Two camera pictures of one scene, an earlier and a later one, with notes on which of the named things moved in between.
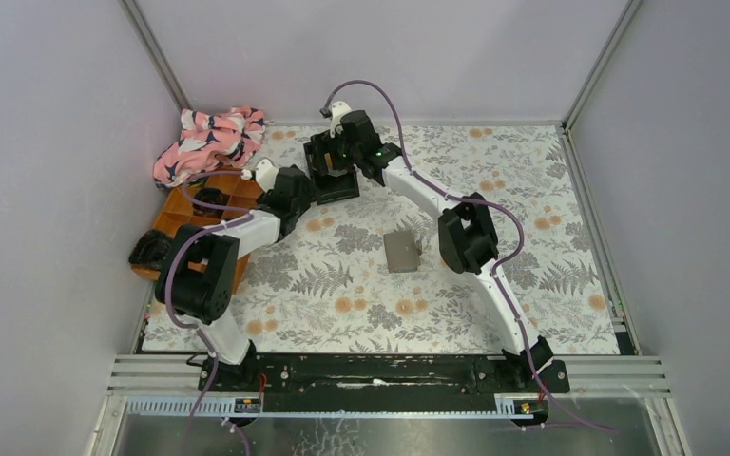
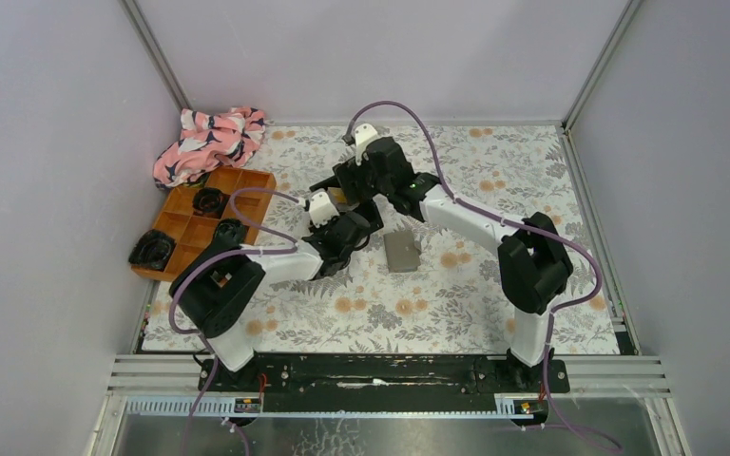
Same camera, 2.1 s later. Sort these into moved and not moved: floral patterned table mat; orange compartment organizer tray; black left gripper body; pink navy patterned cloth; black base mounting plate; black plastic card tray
Moved: black left gripper body; black plastic card tray
Not moved: black base mounting plate; floral patterned table mat; orange compartment organizer tray; pink navy patterned cloth
